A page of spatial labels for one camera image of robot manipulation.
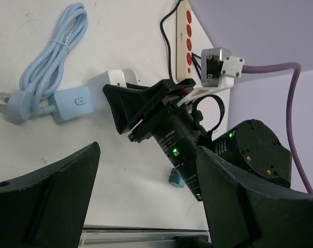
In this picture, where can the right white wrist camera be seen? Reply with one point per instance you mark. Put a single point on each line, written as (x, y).
(218, 71)

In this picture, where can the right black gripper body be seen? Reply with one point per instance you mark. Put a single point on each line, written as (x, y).
(177, 131)

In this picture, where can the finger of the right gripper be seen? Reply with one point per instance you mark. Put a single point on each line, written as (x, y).
(130, 106)

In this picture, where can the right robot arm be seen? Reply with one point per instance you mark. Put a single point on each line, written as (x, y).
(250, 145)

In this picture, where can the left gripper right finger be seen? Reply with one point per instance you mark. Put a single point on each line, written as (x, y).
(243, 210)

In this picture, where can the beige red power strip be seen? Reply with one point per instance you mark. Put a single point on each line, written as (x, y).
(183, 41)

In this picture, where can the small white plug adapter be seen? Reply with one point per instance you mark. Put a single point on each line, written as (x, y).
(131, 76)

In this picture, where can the teal plug adapter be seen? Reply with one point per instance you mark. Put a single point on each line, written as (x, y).
(175, 179)

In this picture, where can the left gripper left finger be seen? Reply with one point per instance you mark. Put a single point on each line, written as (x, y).
(48, 207)

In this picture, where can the aluminium front rail frame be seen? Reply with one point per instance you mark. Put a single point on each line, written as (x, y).
(116, 236)

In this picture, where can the light blue power strip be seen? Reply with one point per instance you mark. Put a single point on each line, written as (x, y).
(71, 103)

